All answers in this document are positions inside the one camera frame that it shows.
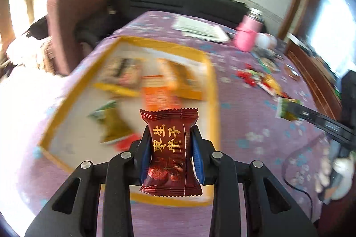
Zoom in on round biscuits in clear bag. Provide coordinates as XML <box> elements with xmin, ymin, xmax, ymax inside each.
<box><xmin>257</xmin><ymin>57</ymin><xmax>281</xmax><ymax>74</ymax></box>

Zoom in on dark red jujube snack pack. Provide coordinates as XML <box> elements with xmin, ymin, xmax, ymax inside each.
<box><xmin>140</xmin><ymin>108</ymin><xmax>202</xmax><ymax>197</ymax></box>

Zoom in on green yellow snack in tray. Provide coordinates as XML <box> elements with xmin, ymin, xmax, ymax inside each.
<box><xmin>87</xmin><ymin>100</ymin><xmax>133</xmax><ymax>144</ymax></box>

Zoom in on green triangular snack pack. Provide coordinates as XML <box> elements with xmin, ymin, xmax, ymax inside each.
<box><xmin>275</xmin><ymin>97</ymin><xmax>302</xmax><ymax>121</ymax></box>

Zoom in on maroon armchair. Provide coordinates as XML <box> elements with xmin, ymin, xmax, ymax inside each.
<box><xmin>47</xmin><ymin>0</ymin><xmax>107</xmax><ymax>75</ymax></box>

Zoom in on brown beige snack bar pack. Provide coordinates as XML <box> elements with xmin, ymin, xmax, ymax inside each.
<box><xmin>93</xmin><ymin>57</ymin><xmax>144</xmax><ymax>97</ymax></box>

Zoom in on white gloved right hand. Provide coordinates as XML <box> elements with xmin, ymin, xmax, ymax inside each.
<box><xmin>315</xmin><ymin>152</ymin><xmax>355</xmax><ymax>205</ymax></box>

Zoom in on small red candy wrapper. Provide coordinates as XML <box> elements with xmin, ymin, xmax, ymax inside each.
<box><xmin>236</xmin><ymin>70</ymin><xmax>257</xmax><ymax>87</ymax></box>

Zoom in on pink sleeved water bottle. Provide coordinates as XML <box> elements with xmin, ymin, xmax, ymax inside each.
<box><xmin>234</xmin><ymin>8</ymin><xmax>264</xmax><ymax>52</ymax></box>

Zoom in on red white flat sachet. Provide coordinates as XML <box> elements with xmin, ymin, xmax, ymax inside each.
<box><xmin>257</xmin><ymin>82</ymin><xmax>280</xmax><ymax>97</ymax></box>

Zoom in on yellow cardboard tray box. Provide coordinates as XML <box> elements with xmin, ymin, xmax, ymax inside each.
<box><xmin>40</xmin><ymin>36</ymin><xmax>219</xmax><ymax>206</ymax></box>

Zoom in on black sofa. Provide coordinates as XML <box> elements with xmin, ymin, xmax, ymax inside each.
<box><xmin>75</xmin><ymin>0</ymin><xmax>268</xmax><ymax>46</ymax></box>

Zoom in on yellow cracker pack with barcode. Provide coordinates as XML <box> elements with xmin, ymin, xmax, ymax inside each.
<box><xmin>158</xmin><ymin>58</ymin><xmax>203</xmax><ymax>101</ymax></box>

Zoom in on folded white cloth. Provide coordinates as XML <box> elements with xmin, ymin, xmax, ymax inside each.
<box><xmin>171</xmin><ymin>16</ymin><xmax>230</xmax><ymax>43</ymax></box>

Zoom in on wooden cabinet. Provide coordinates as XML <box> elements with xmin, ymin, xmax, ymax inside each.
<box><xmin>277</xmin><ymin>0</ymin><xmax>355</xmax><ymax>119</ymax></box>

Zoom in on yellow cheese sandwich crackers pack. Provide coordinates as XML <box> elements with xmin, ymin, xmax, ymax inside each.
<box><xmin>263</xmin><ymin>74</ymin><xmax>283</xmax><ymax>97</ymax></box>

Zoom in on orange white biscuit pack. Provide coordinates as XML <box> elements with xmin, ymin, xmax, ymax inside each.
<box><xmin>141</xmin><ymin>75</ymin><xmax>182</xmax><ymax>111</ymax></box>

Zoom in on white cup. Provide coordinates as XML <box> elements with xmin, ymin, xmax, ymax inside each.
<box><xmin>255</xmin><ymin>33</ymin><xmax>277</xmax><ymax>50</ymax></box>

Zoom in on brown foil snack pack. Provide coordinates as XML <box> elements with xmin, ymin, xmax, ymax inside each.
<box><xmin>284</xmin><ymin>64</ymin><xmax>301</xmax><ymax>81</ymax></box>

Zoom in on wooden framed window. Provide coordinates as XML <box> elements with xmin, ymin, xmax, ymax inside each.
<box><xmin>1</xmin><ymin>0</ymin><xmax>34</xmax><ymax>52</ymax></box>

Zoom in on black cable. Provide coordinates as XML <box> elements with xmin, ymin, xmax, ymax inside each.
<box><xmin>281</xmin><ymin>132</ymin><xmax>328</xmax><ymax>222</ymax></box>

